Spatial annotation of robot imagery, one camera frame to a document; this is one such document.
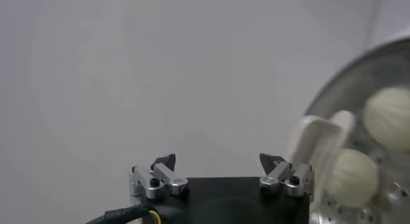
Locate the white steamed baozi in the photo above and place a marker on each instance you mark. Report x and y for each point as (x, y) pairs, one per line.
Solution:
(352, 177)
(389, 116)

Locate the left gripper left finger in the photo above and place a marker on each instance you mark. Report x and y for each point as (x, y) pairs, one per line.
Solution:
(160, 182)

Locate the round glass pot lid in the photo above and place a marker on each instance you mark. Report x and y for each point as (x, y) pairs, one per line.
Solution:
(320, 139)

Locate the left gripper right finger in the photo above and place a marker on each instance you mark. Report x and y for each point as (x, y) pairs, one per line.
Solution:
(285, 180)

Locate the stainless steel steamer basket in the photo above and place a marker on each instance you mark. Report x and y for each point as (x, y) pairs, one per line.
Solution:
(398, 195)

